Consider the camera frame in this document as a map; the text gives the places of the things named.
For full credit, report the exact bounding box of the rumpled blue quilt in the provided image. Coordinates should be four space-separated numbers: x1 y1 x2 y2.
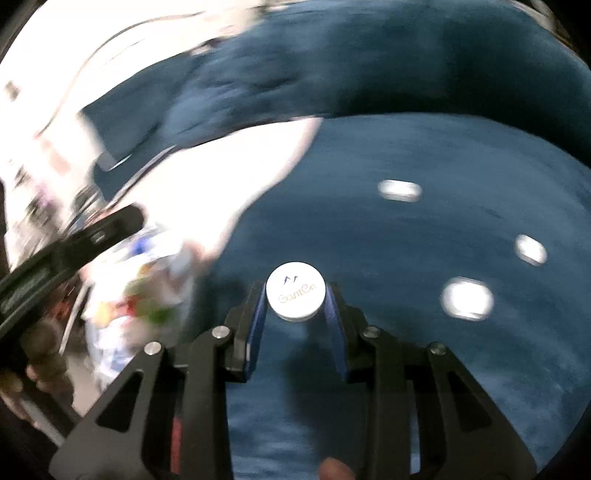
83 1 590 159

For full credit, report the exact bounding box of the pink bed sheet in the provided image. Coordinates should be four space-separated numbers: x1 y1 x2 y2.
109 117 322 277

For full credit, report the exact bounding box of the person's left hand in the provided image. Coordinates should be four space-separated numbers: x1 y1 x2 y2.
1 318 74 428

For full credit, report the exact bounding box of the white cap with label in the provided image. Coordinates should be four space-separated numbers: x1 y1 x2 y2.
514 234 548 266

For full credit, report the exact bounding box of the large white oval lid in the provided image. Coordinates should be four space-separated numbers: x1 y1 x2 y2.
266 262 327 323

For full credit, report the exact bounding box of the grey storage basket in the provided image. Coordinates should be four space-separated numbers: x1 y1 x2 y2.
82 229 201 391

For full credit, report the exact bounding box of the person's right hand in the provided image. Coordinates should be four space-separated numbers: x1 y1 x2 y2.
318 458 356 480

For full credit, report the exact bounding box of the dark blue plush blanket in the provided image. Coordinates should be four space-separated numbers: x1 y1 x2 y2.
207 114 590 466

